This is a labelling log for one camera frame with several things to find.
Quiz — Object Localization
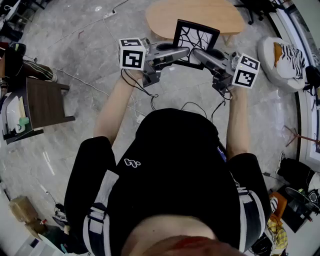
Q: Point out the waist device with blue screen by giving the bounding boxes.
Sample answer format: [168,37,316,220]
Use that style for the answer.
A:
[216,145,228,163]

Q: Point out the white cabinet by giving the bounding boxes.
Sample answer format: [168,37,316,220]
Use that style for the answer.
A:
[13,232,66,256]

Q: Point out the round white floor cushion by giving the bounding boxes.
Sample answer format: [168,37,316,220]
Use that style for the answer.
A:
[257,36,308,94]

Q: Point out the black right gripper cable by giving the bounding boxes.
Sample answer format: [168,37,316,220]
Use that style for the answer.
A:
[179,91,234,123]

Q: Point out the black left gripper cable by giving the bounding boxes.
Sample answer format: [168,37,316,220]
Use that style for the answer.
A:
[120,68,159,111]

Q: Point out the black backpack on floor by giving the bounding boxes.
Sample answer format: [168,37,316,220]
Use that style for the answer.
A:
[276,157,320,191]

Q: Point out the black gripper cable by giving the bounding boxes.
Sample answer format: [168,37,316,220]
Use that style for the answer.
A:
[179,91,234,123]
[120,68,159,111]

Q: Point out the person's left forearm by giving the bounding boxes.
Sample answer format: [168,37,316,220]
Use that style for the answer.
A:
[93,69,144,146]

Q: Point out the dark wooden side table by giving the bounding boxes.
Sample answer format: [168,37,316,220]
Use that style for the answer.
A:
[1,76,76,145]

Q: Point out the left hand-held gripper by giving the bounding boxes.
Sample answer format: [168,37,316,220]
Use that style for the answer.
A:
[118,37,191,88]

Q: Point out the black bag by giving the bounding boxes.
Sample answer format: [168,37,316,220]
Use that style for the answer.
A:
[303,65,320,96]

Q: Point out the cardboard box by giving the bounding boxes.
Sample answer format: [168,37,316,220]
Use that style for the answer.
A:
[8,195,39,227]

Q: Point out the person's black shirt torso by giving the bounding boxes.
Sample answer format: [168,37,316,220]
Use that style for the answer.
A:
[63,107,273,256]

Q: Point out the wooden tripod stand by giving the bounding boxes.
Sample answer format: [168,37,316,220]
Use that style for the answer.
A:
[283,124,320,148]

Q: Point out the thin white floor cable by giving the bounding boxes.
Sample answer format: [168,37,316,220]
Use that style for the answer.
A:
[55,67,146,124]

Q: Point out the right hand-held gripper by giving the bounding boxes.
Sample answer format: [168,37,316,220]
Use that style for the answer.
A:
[192,48,261,96]

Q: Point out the grey harness strap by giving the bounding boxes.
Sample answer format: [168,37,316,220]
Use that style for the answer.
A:
[231,173,266,254]
[82,169,120,256]

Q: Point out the person's right forearm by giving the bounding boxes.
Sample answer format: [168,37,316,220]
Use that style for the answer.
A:
[225,86,251,161]

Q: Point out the light wooden oval table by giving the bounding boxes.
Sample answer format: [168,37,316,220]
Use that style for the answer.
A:
[145,0,247,47]

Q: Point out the orange pillow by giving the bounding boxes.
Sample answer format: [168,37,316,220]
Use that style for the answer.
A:
[273,41,284,68]

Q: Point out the orange box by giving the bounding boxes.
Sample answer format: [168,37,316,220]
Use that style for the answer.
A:
[268,191,289,219]

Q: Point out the black office chair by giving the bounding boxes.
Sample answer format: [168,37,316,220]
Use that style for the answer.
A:
[234,0,278,26]

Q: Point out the yellow plaid cloth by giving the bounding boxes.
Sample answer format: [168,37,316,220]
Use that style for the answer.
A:
[265,216,289,252]

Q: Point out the black framed white picture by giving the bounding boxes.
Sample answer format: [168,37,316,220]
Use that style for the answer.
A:
[172,19,221,71]

